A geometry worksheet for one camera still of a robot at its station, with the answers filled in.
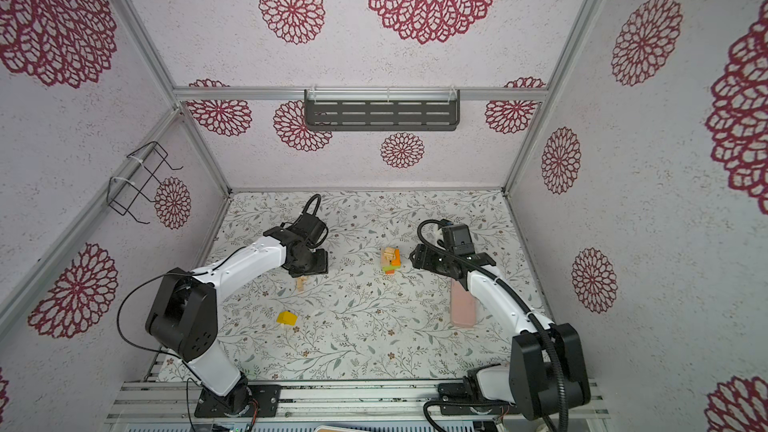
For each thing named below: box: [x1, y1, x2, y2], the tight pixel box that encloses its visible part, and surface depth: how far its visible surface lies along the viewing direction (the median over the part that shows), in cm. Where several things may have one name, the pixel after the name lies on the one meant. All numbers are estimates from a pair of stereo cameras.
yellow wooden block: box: [276, 310, 298, 326], surface depth 89 cm
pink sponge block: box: [451, 278, 476, 327], surface depth 89 cm
